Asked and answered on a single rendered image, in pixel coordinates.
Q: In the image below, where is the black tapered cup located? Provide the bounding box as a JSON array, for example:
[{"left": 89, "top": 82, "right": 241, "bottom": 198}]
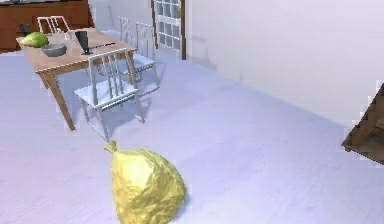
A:
[{"left": 74, "top": 30, "right": 94, "bottom": 56}]

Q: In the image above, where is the dark brown wooden furniture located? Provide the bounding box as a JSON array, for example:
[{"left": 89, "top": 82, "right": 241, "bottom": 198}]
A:
[{"left": 341, "top": 81, "right": 384, "bottom": 166}]

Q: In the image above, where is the yellow tied garbage bag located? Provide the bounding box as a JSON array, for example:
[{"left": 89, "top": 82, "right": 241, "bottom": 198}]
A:
[{"left": 103, "top": 139, "right": 188, "bottom": 224}]

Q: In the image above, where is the grey mixing bowl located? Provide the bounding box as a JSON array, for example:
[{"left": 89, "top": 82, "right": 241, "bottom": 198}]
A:
[{"left": 41, "top": 43, "right": 68, "bottom": 58}]

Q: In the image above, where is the green lettuce head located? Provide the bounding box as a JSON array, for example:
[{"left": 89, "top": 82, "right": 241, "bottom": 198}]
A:
[{"left": 20, "top": 31, "right": 50, "bottom": 49}]

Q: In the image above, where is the black handled knife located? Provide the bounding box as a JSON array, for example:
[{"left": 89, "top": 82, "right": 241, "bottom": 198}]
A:
[{"left": 89, "top": 42, "right": 116, "bottom": 50}]

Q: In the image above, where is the small black object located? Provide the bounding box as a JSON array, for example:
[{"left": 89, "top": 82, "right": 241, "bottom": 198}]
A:
[{"left": 18, "top": 23, "right": 32, "bottom": 37}]

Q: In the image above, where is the white slatted chair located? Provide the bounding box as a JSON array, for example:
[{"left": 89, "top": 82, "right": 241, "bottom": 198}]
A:
[
  {"left": 130, "top": 21, "right": 161, "bottom": 98},
  {"left": 73, "top": 47, "right": 146, "bottom": 142},
  {"left": 36, "top": 15, "right": 71, "bottom": 35},
  {"left": 118, "top": 16, "right": 134, "bottom": 46}
]

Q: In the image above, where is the white paned door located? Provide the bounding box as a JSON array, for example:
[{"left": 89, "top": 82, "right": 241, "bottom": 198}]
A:
[{"left": 151, "top": 0, "right": 187, "bottom": 61}]

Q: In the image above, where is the light wooden dining table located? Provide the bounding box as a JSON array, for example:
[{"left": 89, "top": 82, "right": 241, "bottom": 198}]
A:
[{"left": 16, "top": 27, "right": 138, "bottom": 132}]

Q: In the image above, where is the brown wooden cabinet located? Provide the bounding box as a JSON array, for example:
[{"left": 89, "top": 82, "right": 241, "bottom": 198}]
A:
[{"left": 0, "top": 0, "right": 95, "bottom": 54}]

